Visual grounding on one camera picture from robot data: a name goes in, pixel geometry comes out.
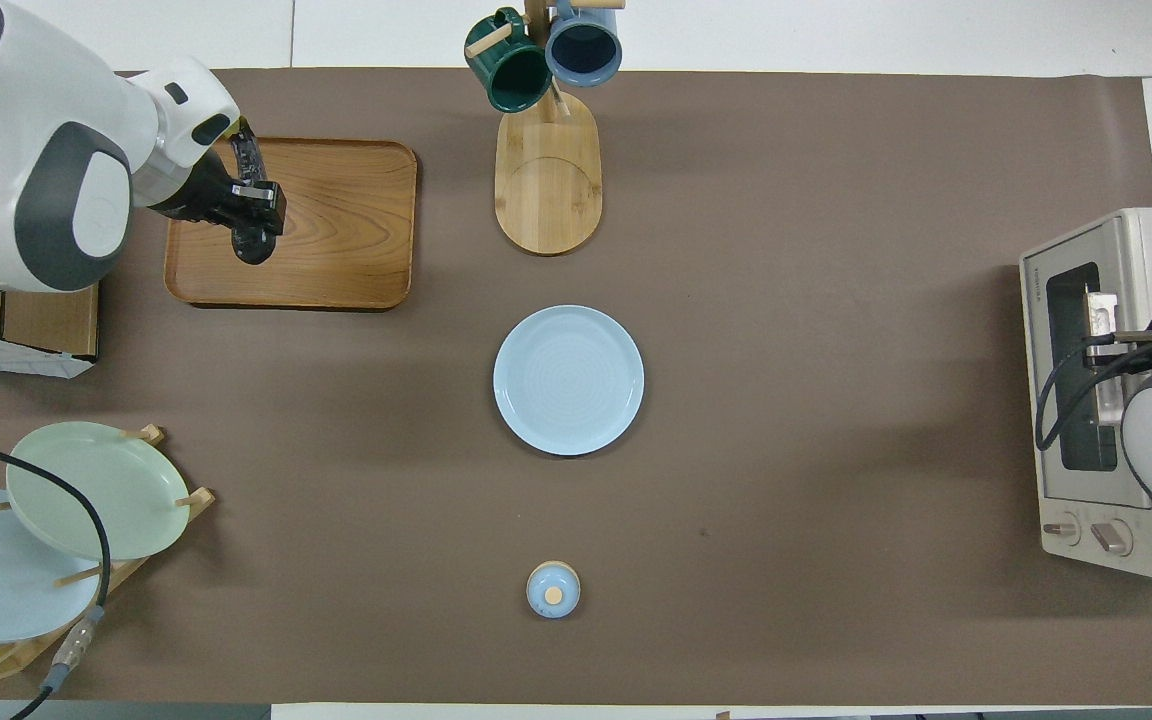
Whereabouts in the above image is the dark green mug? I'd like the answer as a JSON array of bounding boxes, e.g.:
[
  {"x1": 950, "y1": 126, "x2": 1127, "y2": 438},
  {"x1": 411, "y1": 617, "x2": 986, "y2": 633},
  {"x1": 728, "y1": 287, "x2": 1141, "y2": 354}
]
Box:
[{"x1": 464, "y1": 8, "x2": 554, "y2": 114}]

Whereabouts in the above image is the brown table mat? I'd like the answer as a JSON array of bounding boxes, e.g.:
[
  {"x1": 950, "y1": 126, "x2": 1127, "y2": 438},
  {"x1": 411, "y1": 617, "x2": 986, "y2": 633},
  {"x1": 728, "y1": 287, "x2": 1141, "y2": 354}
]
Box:
[{"x1": 0, "y1": 68, "x2": 1152, "y2": 706}]

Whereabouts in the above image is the blue mug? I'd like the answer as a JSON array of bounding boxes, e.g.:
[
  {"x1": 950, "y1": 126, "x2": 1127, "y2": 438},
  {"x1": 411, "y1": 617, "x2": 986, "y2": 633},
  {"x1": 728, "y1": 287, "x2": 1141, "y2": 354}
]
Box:
[{"x1": 544, "y1": 0, "x2": 625, "y2": 88}]

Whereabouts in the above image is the pale green plate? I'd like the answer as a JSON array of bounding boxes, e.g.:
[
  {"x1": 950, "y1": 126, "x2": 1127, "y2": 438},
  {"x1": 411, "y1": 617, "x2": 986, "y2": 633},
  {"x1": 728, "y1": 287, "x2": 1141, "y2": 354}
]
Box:
[{"x1": 6, "y1": 421, "x2": 191, "y2": 562}]

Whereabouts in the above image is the wooden shelf box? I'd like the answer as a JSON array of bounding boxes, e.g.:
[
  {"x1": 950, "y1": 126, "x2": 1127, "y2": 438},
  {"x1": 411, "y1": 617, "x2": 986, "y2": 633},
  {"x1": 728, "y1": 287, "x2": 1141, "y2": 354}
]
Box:
[{"x1": 0, "y1": 283, "x2": 100, "y2": 361}]

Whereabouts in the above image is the wooden mug tree stand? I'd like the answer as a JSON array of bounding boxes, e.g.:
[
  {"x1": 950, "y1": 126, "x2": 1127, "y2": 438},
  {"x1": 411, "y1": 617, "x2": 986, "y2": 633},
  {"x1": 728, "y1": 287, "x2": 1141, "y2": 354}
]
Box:
[{"x1": 466, "y1": 0, "x2": 627, "y2": 257}]

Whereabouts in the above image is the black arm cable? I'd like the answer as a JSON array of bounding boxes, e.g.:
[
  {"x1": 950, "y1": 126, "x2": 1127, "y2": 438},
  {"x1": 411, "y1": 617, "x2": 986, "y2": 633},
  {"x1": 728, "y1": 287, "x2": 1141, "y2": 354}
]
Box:
[
  {"x1": 0, "y1": 435, "x2": 113, "y2": 720},
  {"x1": 1034, "y1": 328, "x2": 1152, "y2": 451}
]

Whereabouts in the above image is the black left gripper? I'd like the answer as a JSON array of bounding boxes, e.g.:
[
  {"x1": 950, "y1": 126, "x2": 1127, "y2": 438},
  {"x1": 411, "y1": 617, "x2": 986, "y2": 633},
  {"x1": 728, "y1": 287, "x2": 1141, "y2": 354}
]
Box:
[{"x1": 151, "y1": 150, "x2": 287, "y2": 236}]

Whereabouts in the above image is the white checked cloth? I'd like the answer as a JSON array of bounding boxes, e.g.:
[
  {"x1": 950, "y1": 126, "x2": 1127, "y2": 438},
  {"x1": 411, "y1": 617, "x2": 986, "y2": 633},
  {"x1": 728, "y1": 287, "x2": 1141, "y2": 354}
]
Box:
[{"x1": 0, "y1": 330, "x2": 95, "y2": 379}]

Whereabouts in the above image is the wooden serving tray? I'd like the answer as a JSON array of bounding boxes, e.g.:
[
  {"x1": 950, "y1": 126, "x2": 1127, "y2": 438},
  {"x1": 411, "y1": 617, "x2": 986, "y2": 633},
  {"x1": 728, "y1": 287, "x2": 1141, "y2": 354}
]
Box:
[{"x1": 164, "y1": 137, "x2": 419, "y2": 311}]

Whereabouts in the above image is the wooden plate rack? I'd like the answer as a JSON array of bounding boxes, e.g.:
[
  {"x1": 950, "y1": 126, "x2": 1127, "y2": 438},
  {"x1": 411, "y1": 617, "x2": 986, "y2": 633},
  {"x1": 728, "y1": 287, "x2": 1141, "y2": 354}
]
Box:
[{"x1": 0, "y1": 425, "x2": 217, "y2": 686}]

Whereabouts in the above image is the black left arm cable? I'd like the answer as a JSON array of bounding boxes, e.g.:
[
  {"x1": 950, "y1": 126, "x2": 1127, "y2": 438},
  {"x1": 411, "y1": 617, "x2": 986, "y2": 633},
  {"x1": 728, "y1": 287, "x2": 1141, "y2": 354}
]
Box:
[{"x1": 0, "y1": 435, "x2": 113, "y2": 720}]

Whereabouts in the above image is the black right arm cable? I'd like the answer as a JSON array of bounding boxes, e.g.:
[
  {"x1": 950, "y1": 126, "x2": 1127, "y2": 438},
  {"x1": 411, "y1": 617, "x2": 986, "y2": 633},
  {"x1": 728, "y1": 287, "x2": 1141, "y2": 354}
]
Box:
[{"x1": 1034, "y1": 328, "x2": 1152, "y2": 451}]

